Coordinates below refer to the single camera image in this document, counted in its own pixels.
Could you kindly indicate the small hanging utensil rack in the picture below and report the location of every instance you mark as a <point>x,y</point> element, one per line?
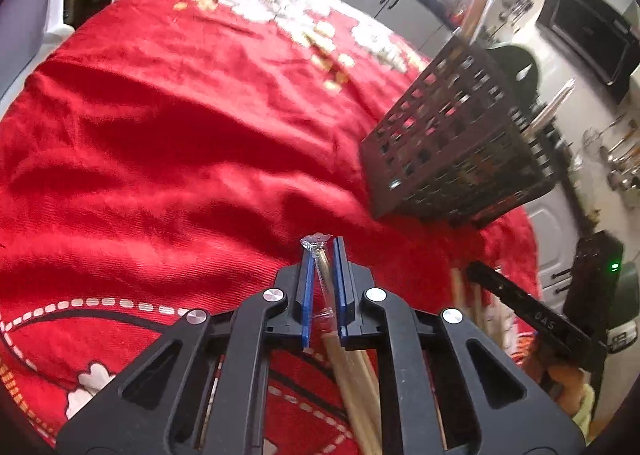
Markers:
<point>515,7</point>

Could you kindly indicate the red floral blanket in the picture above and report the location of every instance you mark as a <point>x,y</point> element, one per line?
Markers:
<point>175,135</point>

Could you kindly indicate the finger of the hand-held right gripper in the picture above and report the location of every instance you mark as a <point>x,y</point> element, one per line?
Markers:
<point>495,282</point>

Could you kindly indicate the black perforated utensil basket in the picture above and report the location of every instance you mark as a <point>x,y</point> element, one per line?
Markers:
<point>450,145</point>

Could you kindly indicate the row of hanging kitchen utensils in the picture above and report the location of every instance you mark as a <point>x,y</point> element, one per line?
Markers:
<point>617,165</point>

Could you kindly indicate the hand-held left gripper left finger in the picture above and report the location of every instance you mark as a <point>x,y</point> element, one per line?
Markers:
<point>307,295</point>

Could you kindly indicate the white plastic chair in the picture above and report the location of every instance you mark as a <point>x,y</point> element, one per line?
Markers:
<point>30,10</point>

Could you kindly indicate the black range hood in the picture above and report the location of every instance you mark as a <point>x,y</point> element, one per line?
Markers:
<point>585,30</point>

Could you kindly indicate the person's right hand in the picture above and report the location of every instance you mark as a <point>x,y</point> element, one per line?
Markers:
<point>562,380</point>

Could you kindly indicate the bare wooden chopsticks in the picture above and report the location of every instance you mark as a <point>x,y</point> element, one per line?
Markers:
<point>500,325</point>
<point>457,292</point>

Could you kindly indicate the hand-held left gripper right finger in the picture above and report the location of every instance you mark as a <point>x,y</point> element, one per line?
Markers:
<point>341,285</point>

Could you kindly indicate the dark round object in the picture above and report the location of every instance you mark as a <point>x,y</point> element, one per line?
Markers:
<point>515,65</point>

